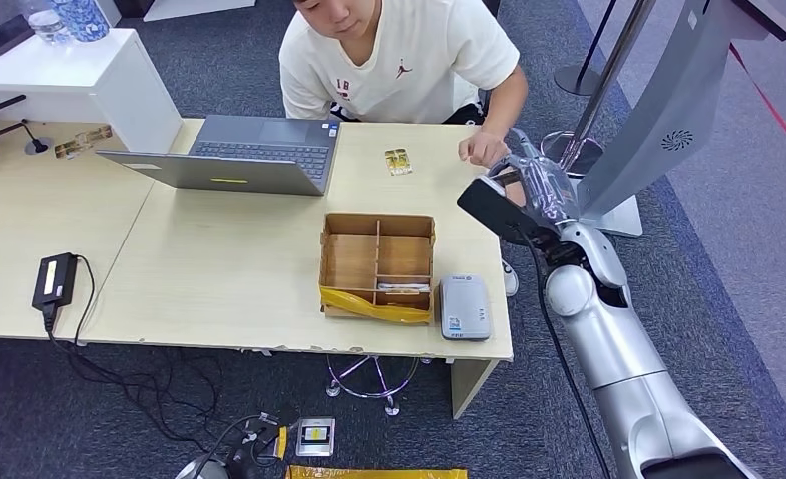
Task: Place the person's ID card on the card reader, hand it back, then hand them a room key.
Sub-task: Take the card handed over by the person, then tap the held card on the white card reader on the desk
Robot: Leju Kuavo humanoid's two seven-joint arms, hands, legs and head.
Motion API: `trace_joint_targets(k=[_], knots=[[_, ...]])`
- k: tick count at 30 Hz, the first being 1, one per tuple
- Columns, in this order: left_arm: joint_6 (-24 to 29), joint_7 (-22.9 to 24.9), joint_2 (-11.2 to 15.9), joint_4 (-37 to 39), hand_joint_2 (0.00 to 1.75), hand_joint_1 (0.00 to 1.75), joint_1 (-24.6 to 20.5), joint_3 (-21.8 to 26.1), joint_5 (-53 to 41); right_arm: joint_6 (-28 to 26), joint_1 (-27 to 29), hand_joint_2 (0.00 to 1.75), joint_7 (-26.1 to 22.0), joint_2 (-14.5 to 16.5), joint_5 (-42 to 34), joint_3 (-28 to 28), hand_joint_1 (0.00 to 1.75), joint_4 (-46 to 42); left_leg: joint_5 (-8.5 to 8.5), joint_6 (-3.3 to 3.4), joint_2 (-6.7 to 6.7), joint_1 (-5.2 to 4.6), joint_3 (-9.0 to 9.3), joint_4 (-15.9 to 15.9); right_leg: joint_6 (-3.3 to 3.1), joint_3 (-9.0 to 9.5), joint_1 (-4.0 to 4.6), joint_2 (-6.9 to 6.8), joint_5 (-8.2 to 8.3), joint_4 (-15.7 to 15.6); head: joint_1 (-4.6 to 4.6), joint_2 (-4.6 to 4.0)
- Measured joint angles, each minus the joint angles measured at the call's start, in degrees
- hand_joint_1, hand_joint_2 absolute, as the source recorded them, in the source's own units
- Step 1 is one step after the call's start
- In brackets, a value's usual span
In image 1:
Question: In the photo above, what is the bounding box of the black floor cable bundle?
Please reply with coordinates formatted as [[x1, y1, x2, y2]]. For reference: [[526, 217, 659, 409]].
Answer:
[[191, 408, 302, 479]]

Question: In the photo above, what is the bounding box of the black power adapter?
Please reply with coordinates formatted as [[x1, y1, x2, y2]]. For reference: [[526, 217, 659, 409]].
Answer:
[[31, 251, 79, 334]]

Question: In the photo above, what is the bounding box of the red barrier belt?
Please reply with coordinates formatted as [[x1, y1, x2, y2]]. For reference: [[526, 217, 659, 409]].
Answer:
[[726, 39, 786, 175]]

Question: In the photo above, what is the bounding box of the wooden divider box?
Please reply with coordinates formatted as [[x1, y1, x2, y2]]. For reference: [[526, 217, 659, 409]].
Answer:
[[318, 212, 437, 326]]

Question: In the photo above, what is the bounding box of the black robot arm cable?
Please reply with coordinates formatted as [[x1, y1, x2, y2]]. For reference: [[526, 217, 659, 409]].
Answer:
[[515, 228, 612, 479]]

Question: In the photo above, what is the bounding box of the grey round floor device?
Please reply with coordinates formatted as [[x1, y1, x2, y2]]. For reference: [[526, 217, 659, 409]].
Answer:
[[175, 456, 232, 479]]

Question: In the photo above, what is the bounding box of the black adapter cable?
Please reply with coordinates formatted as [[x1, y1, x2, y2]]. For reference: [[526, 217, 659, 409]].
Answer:
[[41, 253, 223, 454]]

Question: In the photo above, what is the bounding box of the small black round-base stand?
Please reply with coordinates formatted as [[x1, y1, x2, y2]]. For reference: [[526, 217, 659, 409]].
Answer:
[[20, 119, 53, 158]]

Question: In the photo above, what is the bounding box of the chrome stool base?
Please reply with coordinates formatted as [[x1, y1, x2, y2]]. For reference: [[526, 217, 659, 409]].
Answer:
[[324, 355, 432, 418]]

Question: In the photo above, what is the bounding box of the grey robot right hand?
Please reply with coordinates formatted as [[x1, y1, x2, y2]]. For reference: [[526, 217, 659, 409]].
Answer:
[[488, 127, 581, 230]]

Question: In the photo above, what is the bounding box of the black stanchion post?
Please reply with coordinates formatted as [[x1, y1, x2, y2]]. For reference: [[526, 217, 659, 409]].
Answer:
[[554, 0, 617, 98]]

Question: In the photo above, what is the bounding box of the white cabinet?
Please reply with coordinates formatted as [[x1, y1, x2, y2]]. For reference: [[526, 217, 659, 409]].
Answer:
[[0, 26, 184, 154]]

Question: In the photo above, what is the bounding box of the grey white card reader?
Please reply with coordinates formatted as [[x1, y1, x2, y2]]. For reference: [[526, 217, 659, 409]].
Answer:
[[438, 273, 493, 342]]

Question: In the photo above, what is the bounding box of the black phone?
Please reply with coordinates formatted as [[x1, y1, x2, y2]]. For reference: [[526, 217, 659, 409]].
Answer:
[[0, 14, 36, 60]]

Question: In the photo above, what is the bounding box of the person's left hand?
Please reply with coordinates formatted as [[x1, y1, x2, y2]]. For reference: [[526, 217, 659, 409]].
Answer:
[[458, 129, 510, 168]]

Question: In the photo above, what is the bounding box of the person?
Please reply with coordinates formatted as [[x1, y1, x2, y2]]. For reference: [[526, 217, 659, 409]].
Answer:
[[278, 0, 530, 168]]

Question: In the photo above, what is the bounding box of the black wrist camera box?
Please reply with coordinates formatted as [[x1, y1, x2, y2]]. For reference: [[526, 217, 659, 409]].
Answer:
[[457, 177, 560, 249]]

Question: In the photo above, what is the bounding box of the yellow wrapped package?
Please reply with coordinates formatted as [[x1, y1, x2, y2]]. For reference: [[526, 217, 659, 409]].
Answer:
[[285, 466, 468, 479]]

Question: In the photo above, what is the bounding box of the silver floor socket box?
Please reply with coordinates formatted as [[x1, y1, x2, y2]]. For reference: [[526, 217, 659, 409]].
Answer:
[[294, 416, 337, 459]]

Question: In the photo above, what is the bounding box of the yellow printed card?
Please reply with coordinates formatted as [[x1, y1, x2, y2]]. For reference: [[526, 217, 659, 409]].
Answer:
[[384, 148, 414, 178]]

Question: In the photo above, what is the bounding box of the grey kiosk stand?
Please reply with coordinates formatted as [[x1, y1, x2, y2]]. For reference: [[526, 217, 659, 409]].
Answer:
[[575, 0, 786, 238]]

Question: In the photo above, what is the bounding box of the grey laptop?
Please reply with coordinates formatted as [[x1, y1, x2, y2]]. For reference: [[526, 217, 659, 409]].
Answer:
[[95, 115, 341, 198]]

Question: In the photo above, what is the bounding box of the chrome stanchion post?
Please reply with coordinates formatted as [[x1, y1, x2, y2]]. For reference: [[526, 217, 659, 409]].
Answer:
[[541, 0, 655, 175]]

